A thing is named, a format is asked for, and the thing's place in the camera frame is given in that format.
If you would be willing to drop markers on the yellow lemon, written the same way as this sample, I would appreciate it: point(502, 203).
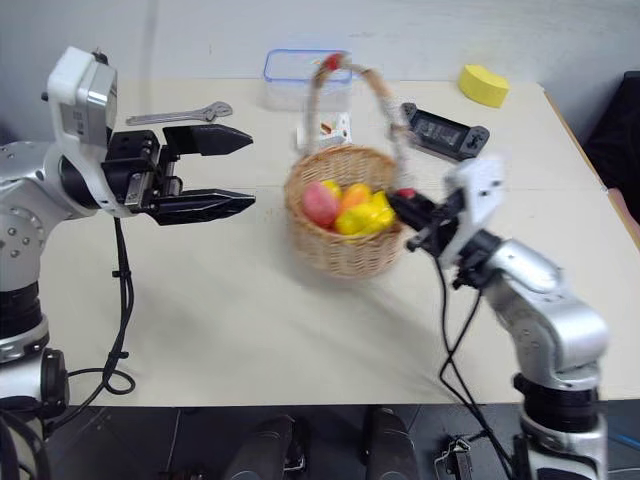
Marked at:
point(332, 189)

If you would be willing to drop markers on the small white printed box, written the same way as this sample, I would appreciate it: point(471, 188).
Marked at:
point(337, 129)

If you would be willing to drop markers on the silver adjustable wrench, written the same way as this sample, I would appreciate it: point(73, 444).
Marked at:
point(170, 116)

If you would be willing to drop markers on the small red fruit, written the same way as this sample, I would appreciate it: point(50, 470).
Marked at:
point(406, 193)

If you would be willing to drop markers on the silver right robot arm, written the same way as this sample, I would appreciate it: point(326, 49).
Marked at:
point(550, 310)

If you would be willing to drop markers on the black metal bracket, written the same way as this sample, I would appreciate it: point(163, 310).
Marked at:
point(452, 457)

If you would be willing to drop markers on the yellow pepper fruit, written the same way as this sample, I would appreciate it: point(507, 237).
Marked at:
point(365, 216)

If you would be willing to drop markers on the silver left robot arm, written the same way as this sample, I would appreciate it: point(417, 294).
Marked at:
point(20, 210)

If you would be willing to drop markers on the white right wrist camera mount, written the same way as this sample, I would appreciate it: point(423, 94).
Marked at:
point(475, 200)

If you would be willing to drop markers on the clear container with blue lid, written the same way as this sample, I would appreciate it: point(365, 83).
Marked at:
point(287, 80)

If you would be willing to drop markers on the pink red peach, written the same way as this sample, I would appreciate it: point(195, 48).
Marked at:
point(317, 205)

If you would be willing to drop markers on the yellow foam block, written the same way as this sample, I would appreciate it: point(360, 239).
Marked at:
point(482, 85)

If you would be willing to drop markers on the black game controller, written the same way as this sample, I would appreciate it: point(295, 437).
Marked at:
point(442, 132)

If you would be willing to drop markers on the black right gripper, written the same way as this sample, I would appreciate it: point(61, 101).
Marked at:
point(445, 225)

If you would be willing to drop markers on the dark rounded shape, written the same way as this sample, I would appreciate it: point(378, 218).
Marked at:
point(390, 445)
point(260, 450)

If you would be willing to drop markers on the orange fruit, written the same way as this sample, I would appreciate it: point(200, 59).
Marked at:
point(356, 195)

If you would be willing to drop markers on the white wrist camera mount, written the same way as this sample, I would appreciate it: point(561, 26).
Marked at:
point(475, 200)
point(70, 85)

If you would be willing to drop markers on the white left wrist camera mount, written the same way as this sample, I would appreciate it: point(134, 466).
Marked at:
point(70, 85)

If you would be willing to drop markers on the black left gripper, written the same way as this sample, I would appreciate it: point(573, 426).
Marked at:
point(127, 160)

